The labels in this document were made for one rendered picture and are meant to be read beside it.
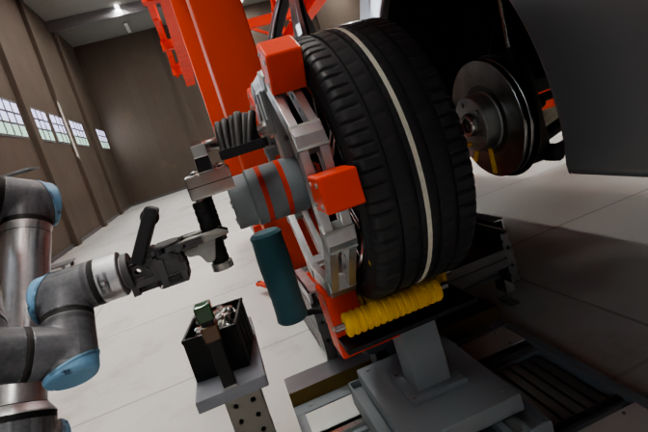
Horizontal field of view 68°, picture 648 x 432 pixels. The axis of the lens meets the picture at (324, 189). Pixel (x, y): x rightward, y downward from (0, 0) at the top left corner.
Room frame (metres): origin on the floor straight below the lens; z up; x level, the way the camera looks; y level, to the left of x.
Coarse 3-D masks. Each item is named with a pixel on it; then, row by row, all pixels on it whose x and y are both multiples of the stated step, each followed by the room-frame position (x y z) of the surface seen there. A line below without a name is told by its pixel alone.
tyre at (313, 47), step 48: (336, 48) 1.00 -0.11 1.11; (384, 48) 0.99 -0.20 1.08; (336, 96) 0.92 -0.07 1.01; (384, 96) 0.92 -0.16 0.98; (432, 96) 0.93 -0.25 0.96; (384, 144) 0.89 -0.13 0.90; (432, 144) 0.90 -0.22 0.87; (384, 192) 0.88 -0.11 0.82; (432, 192) 0.90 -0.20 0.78; (384, 240) 0.90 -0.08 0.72; (384, 288) 0.99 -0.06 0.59
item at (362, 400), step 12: (348, 384) 1.42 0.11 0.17; (360, 384) 1.43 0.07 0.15; (360, 396) 1.37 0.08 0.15; (360, 408) 1.33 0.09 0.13; (372, 408) 1.29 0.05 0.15; (528, 408) 1.08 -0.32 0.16; (372, 420) 1.20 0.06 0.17; (384, 420) 1.22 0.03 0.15; (504, 420) 1.04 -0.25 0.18; (516, 420) 1.04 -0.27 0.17; (528, 420) 1.06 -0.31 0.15; (540, 420) 1.04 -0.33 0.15
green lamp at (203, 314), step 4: (208, 300) 1.08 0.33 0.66; (196, 304) 1.08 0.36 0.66; (200, 304) 1.07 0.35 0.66; (204, 304) 1.06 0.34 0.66; (208, 304) 1.06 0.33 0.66; (196, 308) 1.05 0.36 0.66; (200, 308) 1.05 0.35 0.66; (204, 308) 1.05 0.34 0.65; (208, 308) 1.05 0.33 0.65; (212, 308) 1.08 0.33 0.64; (196, 312) 1.05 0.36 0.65; (200, 312) 1.05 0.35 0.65; (204, 312) 1.05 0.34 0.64; (208, 312) 1.05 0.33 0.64; (212, 312) 1.06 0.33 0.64; (196, 316) 1.05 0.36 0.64; (200, 316) 1.05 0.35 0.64; (204, 316) 1.05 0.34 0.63; (208, 316) 1.05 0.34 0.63; (212, 316) 1.06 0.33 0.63; (200, 320) 1.05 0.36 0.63; (204, 320) 1.05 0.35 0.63; (208, 320) 1.05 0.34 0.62; (200, 324) 1.05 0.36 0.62
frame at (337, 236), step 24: (288, 120) 0.95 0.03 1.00; (312, 120) 0.94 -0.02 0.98; (312, 144) 0.92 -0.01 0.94; (312, 168) 0.92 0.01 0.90; (288, 216) 1.39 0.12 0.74; (312, 240) 1.36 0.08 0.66; (336, 240) 0.92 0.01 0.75; (312, 264) 1.25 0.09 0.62; (336, 264) 0.97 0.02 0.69; (336, 288) 1.04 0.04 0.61
